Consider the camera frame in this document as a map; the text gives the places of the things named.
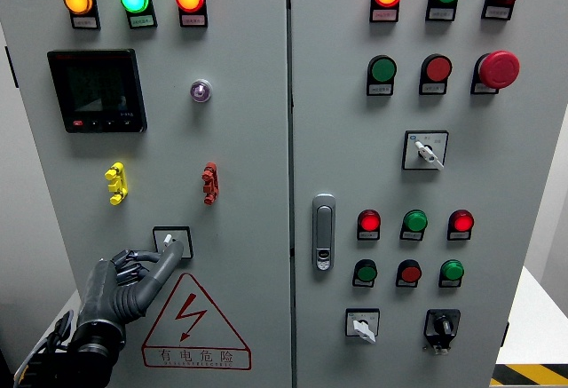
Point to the red warning triangle sticker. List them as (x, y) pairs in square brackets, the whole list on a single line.
[(191, 308)]

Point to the pale grey cabinet door with display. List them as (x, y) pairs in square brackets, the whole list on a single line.
[(248, 161)]

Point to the black display unit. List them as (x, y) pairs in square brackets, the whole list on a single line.
[(97, 90)]

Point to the white round lamp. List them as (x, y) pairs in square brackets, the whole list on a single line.
[(201, 91)]

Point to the silver door lock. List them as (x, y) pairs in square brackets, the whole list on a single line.
[(324, 228)]

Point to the black door hinge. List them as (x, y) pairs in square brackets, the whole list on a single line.
[(11, 68), (506, 334)]

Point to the small green push button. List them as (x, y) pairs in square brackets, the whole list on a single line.
[(367, 273)]

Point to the small red lamp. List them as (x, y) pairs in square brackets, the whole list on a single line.
[(462, 222), (369, 221)]

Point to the pale grey cabinet door with lock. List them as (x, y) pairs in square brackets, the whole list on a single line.
[(355, 161)]

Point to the small red push button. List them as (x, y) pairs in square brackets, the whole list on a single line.
[(411, 273)]

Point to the small green lamp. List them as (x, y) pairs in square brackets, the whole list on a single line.
[(452, 270), (415, 221)]

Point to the large green push button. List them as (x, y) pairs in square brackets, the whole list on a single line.
[(383, 69)]

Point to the large red push button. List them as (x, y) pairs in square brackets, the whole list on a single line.
[(438, 69)]

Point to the large red stop button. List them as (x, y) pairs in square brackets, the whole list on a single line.
[(499, 69)]

